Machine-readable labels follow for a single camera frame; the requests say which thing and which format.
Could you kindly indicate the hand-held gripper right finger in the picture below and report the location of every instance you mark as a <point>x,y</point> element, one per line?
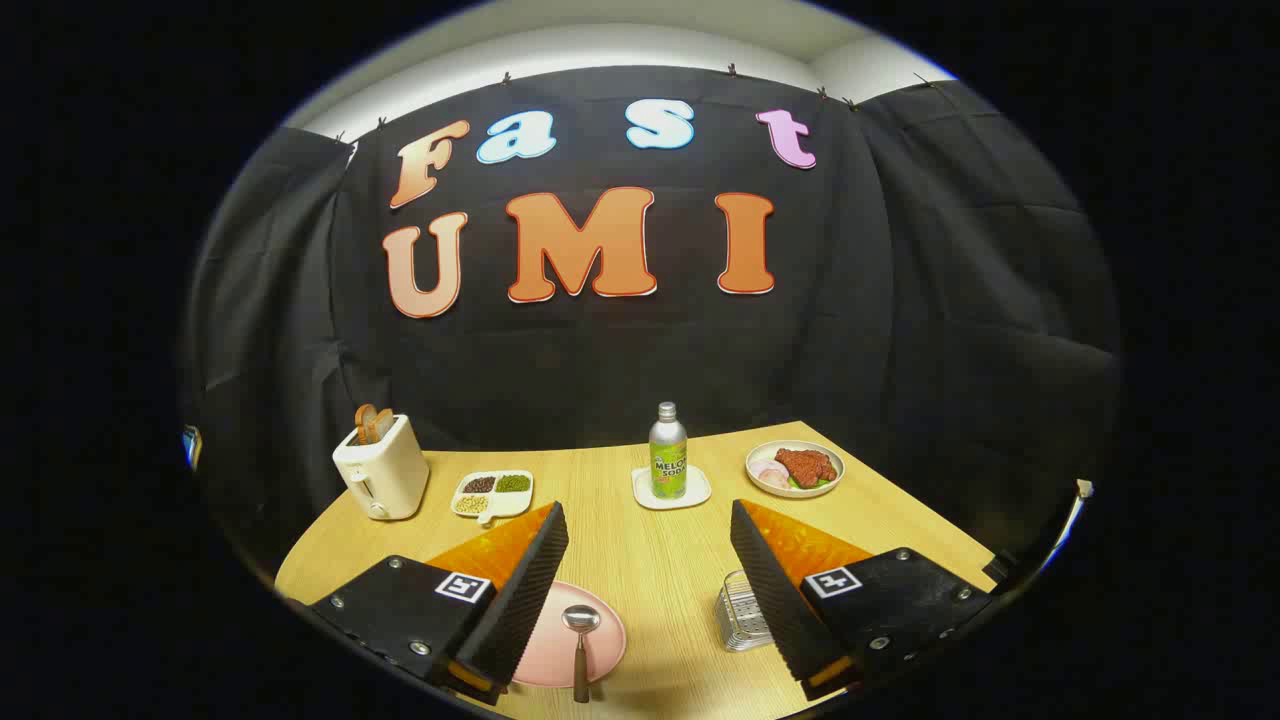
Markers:
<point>770,590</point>

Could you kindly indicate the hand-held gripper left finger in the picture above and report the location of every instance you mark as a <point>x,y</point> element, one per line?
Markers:
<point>525,590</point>

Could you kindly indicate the metal spoon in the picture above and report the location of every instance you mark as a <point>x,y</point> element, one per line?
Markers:
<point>580,620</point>

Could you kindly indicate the pink round plate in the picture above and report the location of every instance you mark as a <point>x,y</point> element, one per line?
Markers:
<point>550,640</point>

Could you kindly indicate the white divided dish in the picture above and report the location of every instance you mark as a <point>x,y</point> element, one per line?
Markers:
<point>506,506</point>

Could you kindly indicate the pile of yellow beans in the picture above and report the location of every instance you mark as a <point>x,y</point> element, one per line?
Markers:
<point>472,504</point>

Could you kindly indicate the pile of green beans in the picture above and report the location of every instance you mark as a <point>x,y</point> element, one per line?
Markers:
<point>513,483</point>

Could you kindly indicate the green lettuce leaf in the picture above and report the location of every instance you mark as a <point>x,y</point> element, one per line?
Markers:
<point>796,484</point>

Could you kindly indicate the pink ham slice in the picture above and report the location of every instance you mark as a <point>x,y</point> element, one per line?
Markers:
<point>768,467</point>
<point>774,480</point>

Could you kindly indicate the pile of dark beans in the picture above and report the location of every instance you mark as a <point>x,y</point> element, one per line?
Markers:
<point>479,485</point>

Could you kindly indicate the white square coaster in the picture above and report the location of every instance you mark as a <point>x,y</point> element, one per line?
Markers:
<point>696,492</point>

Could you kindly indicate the fried red meat cutlet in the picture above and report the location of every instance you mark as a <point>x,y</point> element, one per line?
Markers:
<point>805,466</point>

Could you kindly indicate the white oval food plate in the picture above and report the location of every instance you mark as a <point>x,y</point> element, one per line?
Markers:
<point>760,454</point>

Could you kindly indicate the green soda bottle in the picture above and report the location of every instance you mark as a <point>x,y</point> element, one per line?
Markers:
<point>668,450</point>

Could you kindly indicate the white toaster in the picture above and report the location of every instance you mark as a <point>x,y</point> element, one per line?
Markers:
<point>385,470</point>

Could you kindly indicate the brown toast slice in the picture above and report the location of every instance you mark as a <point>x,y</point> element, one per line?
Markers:
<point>384,424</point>
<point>362,422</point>

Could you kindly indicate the small black object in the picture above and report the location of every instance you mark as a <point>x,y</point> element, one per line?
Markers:
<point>998,570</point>

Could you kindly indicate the black backdrop cloth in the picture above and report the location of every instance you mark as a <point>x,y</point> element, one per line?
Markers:
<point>900,300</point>

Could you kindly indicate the blue and white object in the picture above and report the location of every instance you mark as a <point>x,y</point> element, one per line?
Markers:
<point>192,447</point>

